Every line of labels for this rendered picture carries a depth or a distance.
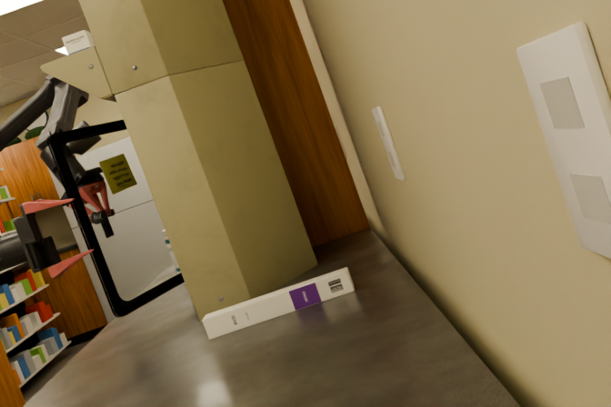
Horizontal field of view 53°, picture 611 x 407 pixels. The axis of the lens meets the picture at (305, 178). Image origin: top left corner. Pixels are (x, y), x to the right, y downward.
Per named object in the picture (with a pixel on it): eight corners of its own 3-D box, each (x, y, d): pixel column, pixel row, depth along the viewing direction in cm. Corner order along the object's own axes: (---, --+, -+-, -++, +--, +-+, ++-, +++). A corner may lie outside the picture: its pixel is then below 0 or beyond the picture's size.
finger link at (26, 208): (61, 189, 106) (10, 207, 106) (76, 227, 106) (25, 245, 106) (75, 186, 113) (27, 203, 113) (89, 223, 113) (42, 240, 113)
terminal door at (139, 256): (210, 267, 150) (152, 113, 148) (117, 320, 125) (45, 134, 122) (207, 268, 151) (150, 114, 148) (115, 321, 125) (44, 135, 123)
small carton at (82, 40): (103, 60, 131) (92, 34, 130) (95, 57, 126) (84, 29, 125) (80, 68, 131) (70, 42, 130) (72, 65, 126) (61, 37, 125)
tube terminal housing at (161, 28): (315, 250, 152) (206, -49, 147) (320, 280, 120) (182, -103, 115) (220, 283, 152) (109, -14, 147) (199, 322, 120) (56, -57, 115)
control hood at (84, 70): (153, 104, 149) (138, 65, 149) (114, 94, 117) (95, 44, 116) (108, 121, 149) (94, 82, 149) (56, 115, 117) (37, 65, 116)
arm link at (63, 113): (76, 101, 180) (49, 73, 174) (92, 90, 180) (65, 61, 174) (60, 174, 145) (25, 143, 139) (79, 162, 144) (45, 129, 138)
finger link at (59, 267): (75, 226, 106) (25, 244, 106) (90, 265, 107) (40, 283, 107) (89, 222, 113) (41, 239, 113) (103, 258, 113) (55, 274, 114)
